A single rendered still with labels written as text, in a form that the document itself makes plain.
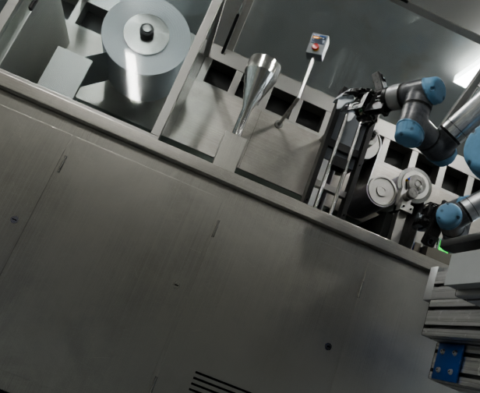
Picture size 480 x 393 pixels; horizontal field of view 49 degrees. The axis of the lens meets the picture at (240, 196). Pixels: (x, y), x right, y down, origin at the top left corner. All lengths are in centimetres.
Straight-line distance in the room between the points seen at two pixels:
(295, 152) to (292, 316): 96
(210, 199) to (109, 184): 31
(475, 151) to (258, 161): 125
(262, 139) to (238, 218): 80
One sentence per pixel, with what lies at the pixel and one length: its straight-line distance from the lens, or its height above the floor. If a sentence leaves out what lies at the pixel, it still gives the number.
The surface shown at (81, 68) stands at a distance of 179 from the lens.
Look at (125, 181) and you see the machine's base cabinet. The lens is 160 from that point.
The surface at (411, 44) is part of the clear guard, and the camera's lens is 252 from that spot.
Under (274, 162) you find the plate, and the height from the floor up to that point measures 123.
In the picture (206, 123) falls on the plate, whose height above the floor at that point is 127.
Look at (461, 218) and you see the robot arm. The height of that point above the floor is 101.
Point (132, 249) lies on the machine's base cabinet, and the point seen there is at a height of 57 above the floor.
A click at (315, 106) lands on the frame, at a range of 250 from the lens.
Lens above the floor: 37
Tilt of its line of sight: 17 degrees up
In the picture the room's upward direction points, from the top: 21 degrees clockwise
